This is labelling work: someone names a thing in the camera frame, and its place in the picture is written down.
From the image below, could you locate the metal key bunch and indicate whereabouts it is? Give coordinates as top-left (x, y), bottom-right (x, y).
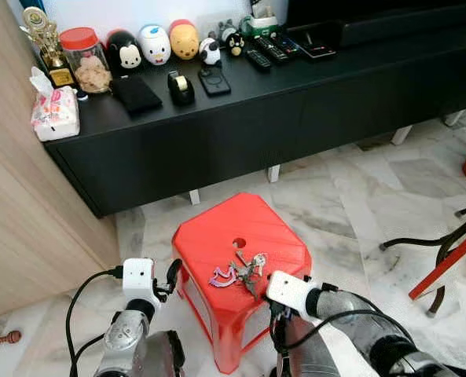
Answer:
top-left (209, 253), bottom-right (259, 298)

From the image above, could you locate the red plastic stool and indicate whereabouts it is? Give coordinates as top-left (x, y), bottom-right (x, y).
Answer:
top-left (172, 192), bottom-right (313, 375)

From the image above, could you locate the silver black robot left leg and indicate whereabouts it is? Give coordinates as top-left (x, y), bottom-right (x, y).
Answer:
top-left (142, 330), bottom-right (188, 377)

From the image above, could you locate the light wooden cabinet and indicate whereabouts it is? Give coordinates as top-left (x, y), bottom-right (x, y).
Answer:
top-left (0, 0), bottom-right (122, 319)

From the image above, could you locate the small brown wooden piece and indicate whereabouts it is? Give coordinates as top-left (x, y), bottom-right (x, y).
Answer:
top-left (0, 330), bottom-right (23, 351)

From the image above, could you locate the black TV cabinet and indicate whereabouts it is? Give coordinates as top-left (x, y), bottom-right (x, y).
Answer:
top-left (42, 22), bottom-right (466, 219)

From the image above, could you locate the black wallet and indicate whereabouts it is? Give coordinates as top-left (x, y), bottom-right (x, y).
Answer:
top-left (109, 75), bottom-right (163, 117)

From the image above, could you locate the black tape dispenser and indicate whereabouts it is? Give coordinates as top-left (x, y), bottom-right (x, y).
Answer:
top-left (167, 71), bottom-right (196, 107)

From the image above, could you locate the marble top folding table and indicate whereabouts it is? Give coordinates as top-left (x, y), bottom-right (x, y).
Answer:
top-left (378, 203), bottom-right (466, 317)

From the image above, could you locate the small black square device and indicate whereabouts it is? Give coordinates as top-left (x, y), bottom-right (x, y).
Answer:
top-left (199, 68), bottom-right (232, 98)

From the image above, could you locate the pink white tissue pack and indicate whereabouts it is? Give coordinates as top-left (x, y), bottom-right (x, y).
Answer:
top-left (30, 67), bottom-right (81, 143)

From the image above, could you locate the black remote control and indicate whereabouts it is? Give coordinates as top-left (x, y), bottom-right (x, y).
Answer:
top-left (273, 31), bottom-right (303, 57)
top-left (256, 35), bottom-right (291, 65)
top-left (244, 49), bottom-right (273, 73)

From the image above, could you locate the clear jar with red lid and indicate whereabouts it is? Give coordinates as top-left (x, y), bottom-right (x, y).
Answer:
top-left (59, 27), bottom-right (112, 95)

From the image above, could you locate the small white black plush toy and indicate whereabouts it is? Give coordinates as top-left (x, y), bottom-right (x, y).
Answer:
top-left (199, 37), bottom-right (222, 67)

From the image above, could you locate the black mouse plush toy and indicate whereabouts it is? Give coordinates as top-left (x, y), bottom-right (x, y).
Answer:
top-left (106, 30), bottom-right (144, 77)

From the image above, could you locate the flat black device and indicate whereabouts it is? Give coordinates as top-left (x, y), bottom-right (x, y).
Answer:
top-left (288, 27), bottom-right (338, 61)

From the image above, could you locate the gold trophy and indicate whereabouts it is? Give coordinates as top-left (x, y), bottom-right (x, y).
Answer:
top-left (20, 6), bottom-right (78, 89)

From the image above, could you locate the black television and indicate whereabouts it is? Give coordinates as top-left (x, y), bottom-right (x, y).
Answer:
top-left (286, 0), bottom-right (466, 49)

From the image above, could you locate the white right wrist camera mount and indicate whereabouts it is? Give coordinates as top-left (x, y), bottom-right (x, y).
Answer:
top-left (265, 270), bottom-right (314, 320)

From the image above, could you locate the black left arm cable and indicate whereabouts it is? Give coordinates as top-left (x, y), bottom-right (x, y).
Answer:
top-left (65, 265), bottom-right (125, 377)

